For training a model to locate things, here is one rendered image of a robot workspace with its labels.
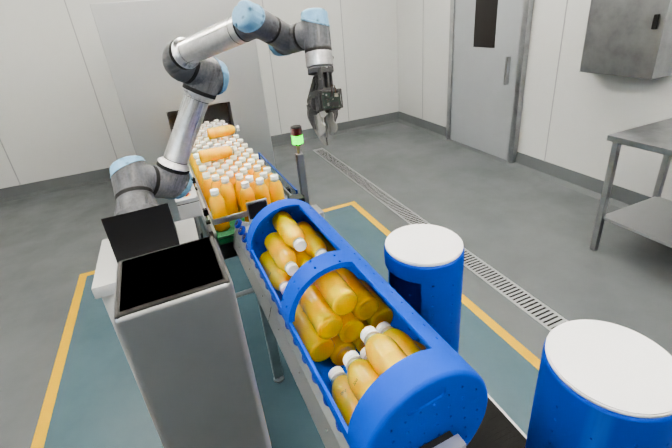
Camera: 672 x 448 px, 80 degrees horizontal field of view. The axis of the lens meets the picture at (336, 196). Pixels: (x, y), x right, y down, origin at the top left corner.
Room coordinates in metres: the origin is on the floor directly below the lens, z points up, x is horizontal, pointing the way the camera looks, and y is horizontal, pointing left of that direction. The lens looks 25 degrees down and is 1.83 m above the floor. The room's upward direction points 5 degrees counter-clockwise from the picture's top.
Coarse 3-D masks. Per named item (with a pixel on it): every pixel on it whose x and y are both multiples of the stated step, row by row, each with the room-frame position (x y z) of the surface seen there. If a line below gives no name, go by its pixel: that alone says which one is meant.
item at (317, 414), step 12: (240, 252) 1.56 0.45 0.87; (252, 276) 1.36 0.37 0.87; (264, 300) 1.20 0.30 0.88; (264, 312) 1.17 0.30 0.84; (276, 324) 1.06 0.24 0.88; (276, 336) 1.04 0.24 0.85; (288, 348) 0.94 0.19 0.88; (288, 360) 0.93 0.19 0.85; (300, 372) 0.85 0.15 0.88; (300, 384) 0.83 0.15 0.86; (312, 396) 0.76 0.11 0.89; (312, 408) 0.74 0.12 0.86; (324, 420) 0.69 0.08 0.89; (324, 432) 0.67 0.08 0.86; (324, 444) 0.66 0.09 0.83; (336, 444) 0.62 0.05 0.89
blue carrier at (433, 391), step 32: (256, 224) 1.21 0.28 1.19; (320, 224) 1.11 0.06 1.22; (256, 256) 1.14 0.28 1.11; (320, 256) 0.91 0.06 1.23; (352, 256) 0.92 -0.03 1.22; (288, 288) 0.86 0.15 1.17; (384, 288) 0.77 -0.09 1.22; (288, 320) 0.81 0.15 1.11; (416, 320) 0.66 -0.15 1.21; (416, 352) 0.55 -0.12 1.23; (448, 352) 0.57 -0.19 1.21; (320, 384) 0.62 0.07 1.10; (384, 384) 0.50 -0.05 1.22; (416, 384) 0.49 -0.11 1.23; (448, 384) 0.50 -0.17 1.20; (480, 384) 0.53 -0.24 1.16; (352, 416) 0.50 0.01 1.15; (384, 416) 0.46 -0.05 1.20; (416, 416) 0.48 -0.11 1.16; (448, 416) 0.50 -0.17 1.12; (480, 416) 0.54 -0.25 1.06
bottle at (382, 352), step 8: (368, 336) 0.67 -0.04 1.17; (376, 336) 0.65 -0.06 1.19; (384, 336) 0.64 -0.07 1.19; (368, 344) 0.64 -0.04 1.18; (376, 344) 0.62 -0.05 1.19; (384, 344) 0.62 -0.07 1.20; (392, 344) 0.62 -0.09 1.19; (368, 352) 0.62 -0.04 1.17; (376, 352) 0.61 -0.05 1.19; (384, 352) 0.60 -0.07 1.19; (392, 352) 0.60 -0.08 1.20; (400, 352) 0.60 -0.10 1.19; (368, 360) 0.62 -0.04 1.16; (376, 360) 0.59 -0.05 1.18; (384, 360) 0.58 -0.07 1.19; (392, 360) 0.58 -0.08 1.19; (376, 368) 0.59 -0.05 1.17; (384, 368) 0.57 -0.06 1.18
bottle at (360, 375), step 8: (352, 360) 0.65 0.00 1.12; (360, 360) 0.64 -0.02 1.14; (352, 368) 0.62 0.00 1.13; (360, 368) 0.61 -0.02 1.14; (368, 368) 0.61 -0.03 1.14; (352, 376) 0.60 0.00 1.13; (360, 376) 0.59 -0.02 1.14; (368, 376) 0.59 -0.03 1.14; (376, 376) 0.59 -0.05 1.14; (352, 384) 0.59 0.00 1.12; (360, 384) 0.58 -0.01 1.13; (368, 384) 0.57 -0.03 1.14; (352, 392) 0.59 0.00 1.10; (360, 392) 0.57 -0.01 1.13
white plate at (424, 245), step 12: (408, 228) 1.35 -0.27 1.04; (420, 228) 1.34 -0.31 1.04; (432, 228) 1.33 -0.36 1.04; (444, 228) 1.32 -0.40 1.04; (396, 240) 1.27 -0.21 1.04; (408, 240) 1.26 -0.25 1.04; (420, 240) 1.25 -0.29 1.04; (432, 240) 1.24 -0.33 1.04; (444, 240) 1.24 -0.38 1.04; (456, 240) 1.23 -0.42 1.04; (396, 252) 1.19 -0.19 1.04; (408, 252) 1.18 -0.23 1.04; (420, 252) 1.17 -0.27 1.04; (432, 252) 1.17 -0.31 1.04; (444, 252) 1.16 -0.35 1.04; (456, 252) 1.15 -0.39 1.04; (408, 264) 1.13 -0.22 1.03; (420, 264) 1.11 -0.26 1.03; (432, 264) 1.10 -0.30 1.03; (444, 264) 1.11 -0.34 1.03
